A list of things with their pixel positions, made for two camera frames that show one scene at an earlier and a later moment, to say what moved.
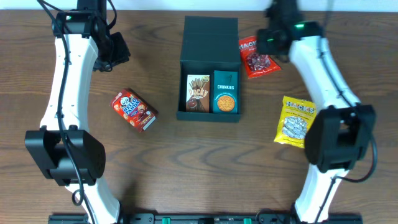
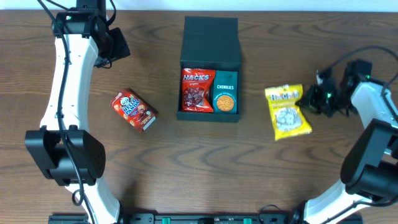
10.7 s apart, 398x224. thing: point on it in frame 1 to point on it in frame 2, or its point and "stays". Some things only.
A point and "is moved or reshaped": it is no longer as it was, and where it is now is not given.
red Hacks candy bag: (256, 64) to (197, 89)
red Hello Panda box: (134, 109) stays
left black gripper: (123, 53) stays
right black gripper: (263, 45) to (308, 100)
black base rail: (205, 219) stays
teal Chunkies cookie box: (225, 92) stays
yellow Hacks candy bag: (296, 116) is moved or reshaped
